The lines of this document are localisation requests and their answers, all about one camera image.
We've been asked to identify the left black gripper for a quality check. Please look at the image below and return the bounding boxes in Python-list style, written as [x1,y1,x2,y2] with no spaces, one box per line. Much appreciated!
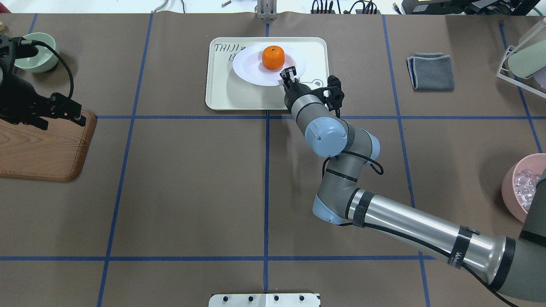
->
[0,76,87,130]

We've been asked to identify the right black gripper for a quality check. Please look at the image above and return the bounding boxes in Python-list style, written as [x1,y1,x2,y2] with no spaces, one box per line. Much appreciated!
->
[279,67,311,103]

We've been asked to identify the orange fruit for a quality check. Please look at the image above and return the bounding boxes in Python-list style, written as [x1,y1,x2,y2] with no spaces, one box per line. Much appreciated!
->
[261,45,285,71]

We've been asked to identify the white round plate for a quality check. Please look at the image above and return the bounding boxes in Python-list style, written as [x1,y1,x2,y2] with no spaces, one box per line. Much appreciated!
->
[232,43,308,86]

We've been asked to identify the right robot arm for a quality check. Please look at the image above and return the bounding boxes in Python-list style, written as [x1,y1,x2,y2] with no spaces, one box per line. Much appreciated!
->
[281,67,545,307]

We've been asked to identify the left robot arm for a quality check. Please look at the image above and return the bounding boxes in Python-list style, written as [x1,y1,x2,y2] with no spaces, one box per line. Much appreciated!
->
[0,35,87,130]

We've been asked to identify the wooden tray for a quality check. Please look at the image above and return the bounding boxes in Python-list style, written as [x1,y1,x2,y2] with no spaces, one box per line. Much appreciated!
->
[0,110,97,182]

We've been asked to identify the cream bear serving tray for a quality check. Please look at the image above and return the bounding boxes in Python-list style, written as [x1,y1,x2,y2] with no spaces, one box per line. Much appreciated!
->
[205,37,330,111]

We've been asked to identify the green bowl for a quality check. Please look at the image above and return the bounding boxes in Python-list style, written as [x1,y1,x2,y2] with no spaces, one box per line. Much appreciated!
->
[15,32,59,72]

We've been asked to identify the power strip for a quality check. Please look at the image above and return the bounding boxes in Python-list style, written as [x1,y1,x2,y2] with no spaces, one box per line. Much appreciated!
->
[305,0,380,15]

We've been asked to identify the folded grey cloth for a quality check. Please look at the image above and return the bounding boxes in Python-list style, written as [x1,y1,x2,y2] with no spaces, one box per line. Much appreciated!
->
[406,52,455,91]

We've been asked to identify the white cup rack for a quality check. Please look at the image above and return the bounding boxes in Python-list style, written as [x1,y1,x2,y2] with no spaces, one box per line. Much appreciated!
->
[497,17,546,98]

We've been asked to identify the green pastel cup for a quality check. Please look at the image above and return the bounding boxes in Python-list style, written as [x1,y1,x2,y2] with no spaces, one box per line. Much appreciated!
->
[508,40,546,78]

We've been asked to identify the purple cup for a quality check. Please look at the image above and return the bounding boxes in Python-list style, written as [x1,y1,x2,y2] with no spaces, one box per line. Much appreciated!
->
[533,67,546,89]

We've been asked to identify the pink bowl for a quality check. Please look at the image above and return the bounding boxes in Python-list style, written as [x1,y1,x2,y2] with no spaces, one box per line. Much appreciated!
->
[501,153,546,222]

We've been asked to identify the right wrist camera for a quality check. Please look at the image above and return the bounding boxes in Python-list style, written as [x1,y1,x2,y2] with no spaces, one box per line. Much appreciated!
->
[314,75,345,117]

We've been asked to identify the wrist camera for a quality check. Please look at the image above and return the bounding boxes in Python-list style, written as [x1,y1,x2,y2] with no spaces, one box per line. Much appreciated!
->
[314,75,345,117]
[0,34,39,66]

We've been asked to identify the aluminium frame post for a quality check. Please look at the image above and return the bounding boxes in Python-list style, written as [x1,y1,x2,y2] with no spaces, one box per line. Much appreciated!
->
[254,0,278,21]

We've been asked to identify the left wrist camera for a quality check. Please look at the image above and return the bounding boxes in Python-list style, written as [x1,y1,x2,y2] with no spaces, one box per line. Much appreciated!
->
[0,34,39,66]

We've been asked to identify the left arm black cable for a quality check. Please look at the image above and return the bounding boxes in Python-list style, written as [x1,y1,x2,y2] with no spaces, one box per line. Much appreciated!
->
[26,40,75,99]

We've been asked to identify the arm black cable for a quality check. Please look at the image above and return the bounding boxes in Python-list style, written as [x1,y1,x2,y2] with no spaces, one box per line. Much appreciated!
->
[26,40,75,99]
[322,109,519,307]

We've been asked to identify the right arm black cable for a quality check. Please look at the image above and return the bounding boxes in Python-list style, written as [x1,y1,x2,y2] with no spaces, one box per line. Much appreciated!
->
[322,109,519,307]

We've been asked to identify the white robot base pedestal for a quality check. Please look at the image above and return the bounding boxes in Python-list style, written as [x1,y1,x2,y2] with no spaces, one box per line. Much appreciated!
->
[208,293,322,307]

